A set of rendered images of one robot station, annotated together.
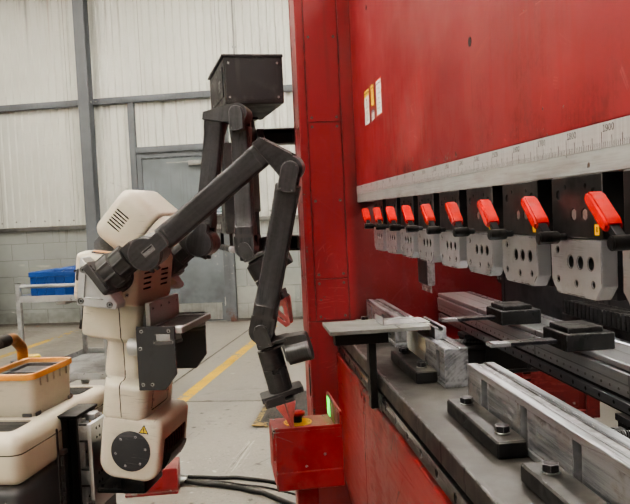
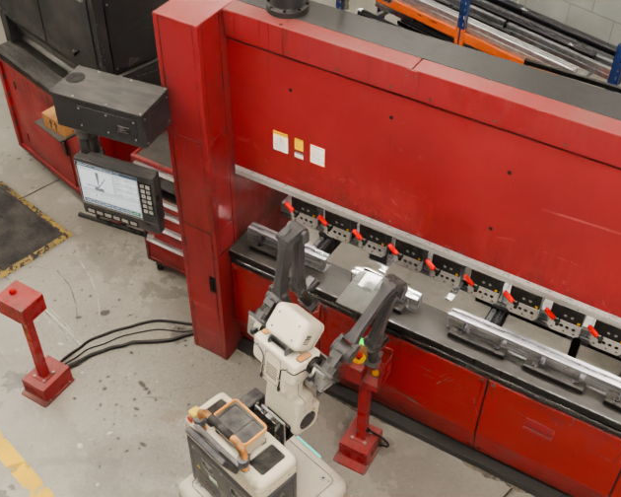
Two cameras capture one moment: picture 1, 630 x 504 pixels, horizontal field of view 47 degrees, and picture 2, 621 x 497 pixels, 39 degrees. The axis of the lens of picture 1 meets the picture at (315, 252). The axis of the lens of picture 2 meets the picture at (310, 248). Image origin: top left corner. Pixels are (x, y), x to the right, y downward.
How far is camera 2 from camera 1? 3.83 m
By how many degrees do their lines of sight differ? 62
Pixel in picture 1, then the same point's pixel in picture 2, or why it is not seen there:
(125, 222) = (310, 338)
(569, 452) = (537, 357)
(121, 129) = not seen: outside the picture
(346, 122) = (229, 128)
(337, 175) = (226, 164)
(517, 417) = (498, 340)
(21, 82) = not seen: outside the picture
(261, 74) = (160, 112)
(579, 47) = (582, 284)
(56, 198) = not seen: outside the picture
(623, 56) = (604, 299)
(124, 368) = (298, 391)
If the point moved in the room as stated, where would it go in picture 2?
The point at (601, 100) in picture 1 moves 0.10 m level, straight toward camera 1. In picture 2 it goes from (589, 301) to (606, 316)
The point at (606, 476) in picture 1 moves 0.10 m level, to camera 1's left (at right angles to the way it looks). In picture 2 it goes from (559, 366) to (550, 379)
